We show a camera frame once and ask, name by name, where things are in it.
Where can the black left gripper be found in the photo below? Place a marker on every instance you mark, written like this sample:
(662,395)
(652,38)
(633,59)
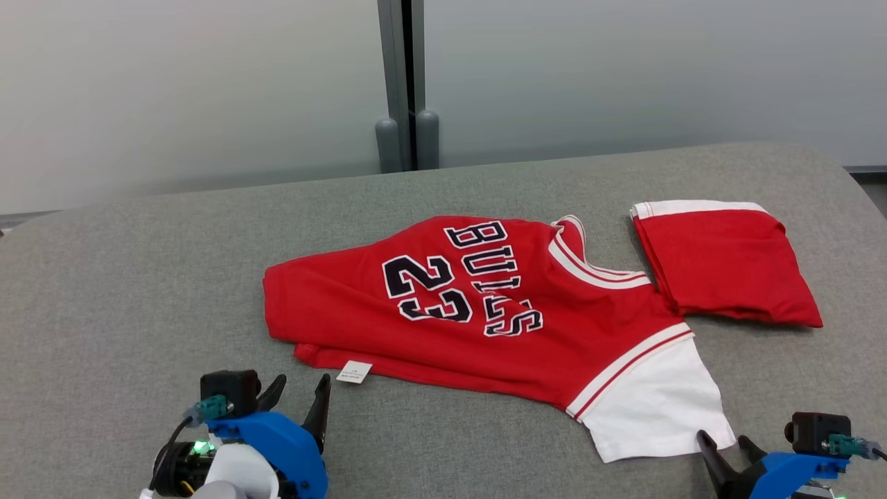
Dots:
(177,471)

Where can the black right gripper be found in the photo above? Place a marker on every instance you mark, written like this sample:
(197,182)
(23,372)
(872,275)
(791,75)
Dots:
(741,488)

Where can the red Bulls basketball jersey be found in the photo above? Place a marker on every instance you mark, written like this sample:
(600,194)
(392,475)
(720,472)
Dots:
(332,305)

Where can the red garment white band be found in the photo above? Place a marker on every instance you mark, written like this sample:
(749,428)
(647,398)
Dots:
(721,263)

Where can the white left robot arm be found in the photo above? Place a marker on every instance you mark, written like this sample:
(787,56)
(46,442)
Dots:
(239,471)

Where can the blue left camera bracket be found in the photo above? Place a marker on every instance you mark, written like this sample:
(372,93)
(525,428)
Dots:
(291,450)

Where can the blue camera bracket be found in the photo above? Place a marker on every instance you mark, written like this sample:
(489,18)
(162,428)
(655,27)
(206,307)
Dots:
(291,450)
(790,475)

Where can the blue right camera bracket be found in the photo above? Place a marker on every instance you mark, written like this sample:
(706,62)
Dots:
(790,475)

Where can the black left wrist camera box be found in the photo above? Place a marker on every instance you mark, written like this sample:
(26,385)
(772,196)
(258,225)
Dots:
(229,388)

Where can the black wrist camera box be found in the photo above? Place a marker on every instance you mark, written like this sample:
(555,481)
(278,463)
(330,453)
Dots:
(229,388)
(814,430)

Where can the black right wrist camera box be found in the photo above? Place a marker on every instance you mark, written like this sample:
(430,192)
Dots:
(814,430)

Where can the grey wall base rail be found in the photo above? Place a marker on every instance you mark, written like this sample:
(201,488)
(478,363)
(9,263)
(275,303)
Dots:
(866,169)
(28,220)

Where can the grey metal partition post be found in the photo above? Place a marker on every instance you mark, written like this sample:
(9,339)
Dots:
(395,69)

